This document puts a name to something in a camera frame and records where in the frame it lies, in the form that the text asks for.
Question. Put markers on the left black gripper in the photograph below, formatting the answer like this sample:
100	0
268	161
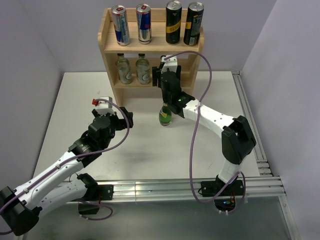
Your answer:
121	122

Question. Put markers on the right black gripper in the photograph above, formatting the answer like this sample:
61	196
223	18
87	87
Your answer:
156	73

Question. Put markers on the clear glass bottle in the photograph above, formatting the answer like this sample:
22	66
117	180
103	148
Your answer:
143	72
123	69

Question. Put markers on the clear glass bottle front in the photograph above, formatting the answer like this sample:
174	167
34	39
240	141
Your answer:
123	69

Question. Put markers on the red blue silver can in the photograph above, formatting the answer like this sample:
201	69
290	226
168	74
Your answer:
143	16

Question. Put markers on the silver blue white can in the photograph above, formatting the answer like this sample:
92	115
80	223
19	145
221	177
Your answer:
120	23

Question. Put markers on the green glass bottle front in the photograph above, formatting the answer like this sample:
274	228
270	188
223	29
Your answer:
162	60

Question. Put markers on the green glass bottle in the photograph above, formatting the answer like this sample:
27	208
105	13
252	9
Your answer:
165	115
162	60

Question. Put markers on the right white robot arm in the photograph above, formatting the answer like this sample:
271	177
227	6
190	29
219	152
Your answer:
237	138

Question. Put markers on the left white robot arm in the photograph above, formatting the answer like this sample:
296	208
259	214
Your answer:
23	206

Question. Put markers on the wooden two-tier shelf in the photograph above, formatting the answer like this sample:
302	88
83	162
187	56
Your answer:
109	48

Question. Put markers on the green glass bottle rear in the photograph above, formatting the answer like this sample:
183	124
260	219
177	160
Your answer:
165	115

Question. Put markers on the black can yellow label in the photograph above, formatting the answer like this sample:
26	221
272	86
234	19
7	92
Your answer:
193	23

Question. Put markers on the black can yellow band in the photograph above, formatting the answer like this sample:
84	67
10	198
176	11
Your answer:
173	12

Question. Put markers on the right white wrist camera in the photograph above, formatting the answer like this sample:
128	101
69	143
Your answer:
170	65

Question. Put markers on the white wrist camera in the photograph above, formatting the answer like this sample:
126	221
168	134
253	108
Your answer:
103	107
170	65

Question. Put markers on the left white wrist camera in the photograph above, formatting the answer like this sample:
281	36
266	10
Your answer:
103	107

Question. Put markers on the aluminium side rail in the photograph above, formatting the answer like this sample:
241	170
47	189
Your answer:
252	120

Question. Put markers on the aluminium front rail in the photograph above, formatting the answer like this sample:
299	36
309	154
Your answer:
176	190

